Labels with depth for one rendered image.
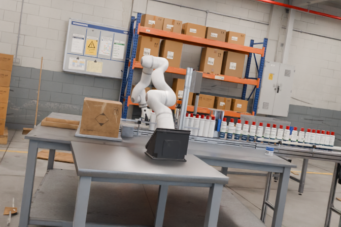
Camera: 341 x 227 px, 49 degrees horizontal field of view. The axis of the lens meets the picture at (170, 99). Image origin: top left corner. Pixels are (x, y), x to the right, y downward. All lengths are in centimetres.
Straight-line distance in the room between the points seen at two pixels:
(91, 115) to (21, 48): 483
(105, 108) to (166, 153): 71
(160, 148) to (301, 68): 738
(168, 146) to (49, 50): 542
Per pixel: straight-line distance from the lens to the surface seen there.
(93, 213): 319
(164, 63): 304
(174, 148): 253
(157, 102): 271
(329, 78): 1011
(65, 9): 772
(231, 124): 360
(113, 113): 298
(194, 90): 332
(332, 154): 411
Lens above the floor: 137
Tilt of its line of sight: 3 degrees down
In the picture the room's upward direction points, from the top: 8 degrees clockwise
